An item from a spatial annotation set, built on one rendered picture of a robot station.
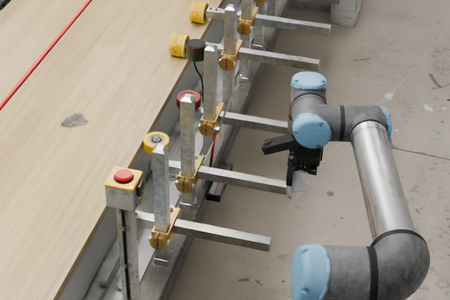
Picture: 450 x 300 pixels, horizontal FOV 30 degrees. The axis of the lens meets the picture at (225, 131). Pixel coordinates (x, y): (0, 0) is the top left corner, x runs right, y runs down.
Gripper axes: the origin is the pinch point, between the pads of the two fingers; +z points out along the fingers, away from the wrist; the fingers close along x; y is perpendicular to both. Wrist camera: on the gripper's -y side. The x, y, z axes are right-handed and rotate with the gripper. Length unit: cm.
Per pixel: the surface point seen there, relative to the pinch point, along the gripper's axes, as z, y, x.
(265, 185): 12.5, -10.4, 12.1
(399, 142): 94, 20, 159
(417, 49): 94, 16, 251
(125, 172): -29, -30, -42
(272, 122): 7.9, -15.7, 37.9
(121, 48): 4, -77, 58
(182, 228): 12.4, -27.4, -14.0
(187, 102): -16.6, -33.4, 6.4
